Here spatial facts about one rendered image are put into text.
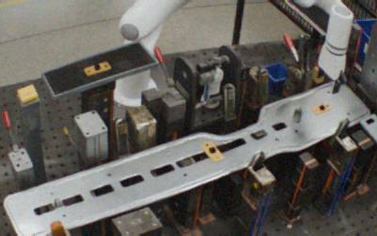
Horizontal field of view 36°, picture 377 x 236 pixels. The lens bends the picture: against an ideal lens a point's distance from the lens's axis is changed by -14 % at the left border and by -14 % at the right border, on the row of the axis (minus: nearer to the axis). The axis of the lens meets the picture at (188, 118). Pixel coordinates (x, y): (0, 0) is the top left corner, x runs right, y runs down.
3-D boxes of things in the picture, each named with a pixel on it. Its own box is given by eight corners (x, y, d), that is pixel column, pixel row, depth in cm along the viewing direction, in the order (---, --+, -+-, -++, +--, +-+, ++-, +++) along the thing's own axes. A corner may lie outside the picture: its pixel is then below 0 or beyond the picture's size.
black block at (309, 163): (289, 229, 218) (310, 174, 198) (274, 211, 225) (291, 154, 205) (306, 220, 221) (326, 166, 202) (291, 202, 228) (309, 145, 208)
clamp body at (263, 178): (240, 256, 208) (260, 191, 185) (222, 233, 215) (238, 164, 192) (263, 245, 212) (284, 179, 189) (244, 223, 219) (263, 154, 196)
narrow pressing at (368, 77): (375, 101, 228) (392, 33, 205) (358, 83, 235) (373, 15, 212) (376, 100, 228) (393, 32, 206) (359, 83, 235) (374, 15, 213)
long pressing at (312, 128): (24, 250, 165) (23, 247, 164) (-1, 198, 179) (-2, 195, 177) (373, 115, 224) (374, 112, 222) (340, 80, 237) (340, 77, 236)
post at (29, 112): (35, 199, 217) (21, 108, 188) (28, 184, 222) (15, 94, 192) (51, 193, 220) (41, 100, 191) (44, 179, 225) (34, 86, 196)
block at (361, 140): (342, 204, 228) (362, 153, 209) (327, 186, 235) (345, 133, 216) (357, 194, 232) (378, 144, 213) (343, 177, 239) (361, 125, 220)
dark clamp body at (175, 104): (160, 196, 226) (166, 113, 201) (142, 171, 234) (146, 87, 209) (187, 186, 231) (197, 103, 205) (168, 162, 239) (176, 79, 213)
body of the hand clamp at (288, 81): (281, 149, 248) (297, 78, 225) (271, 138, 252) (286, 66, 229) (292, 143, 251) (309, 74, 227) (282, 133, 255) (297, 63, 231)
